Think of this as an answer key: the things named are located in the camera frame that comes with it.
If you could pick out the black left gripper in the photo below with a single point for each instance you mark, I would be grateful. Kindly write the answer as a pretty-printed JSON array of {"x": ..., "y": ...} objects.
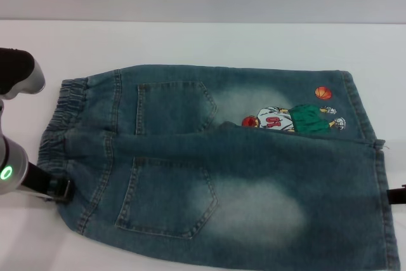
[{"x": 36, "y": 182}]

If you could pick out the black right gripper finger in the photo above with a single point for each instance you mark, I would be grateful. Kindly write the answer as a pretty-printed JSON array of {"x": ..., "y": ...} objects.
[{"x": 398, "y": 195}]

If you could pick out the blue denim shorts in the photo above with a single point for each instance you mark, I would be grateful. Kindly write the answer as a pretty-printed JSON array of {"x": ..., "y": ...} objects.
[{"x": 241, "y": 182}]

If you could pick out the silver black wrist camera box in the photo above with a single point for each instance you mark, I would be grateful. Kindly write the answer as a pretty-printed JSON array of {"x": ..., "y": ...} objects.
[{"x": 16, "y": 64}]

